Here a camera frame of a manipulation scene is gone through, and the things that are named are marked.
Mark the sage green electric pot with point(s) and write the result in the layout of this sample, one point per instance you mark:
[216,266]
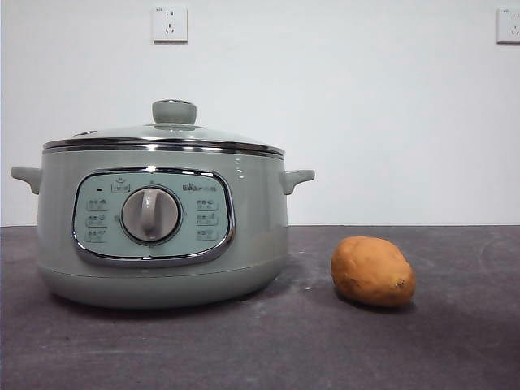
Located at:
[61,203]

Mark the glass lid with green knob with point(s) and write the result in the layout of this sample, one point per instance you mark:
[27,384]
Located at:
[174,111]

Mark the white wall socket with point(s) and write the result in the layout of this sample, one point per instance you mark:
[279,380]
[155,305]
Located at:
[510,26]
[170,24]

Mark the brown potato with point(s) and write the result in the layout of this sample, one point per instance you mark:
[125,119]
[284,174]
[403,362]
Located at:
[371,272]

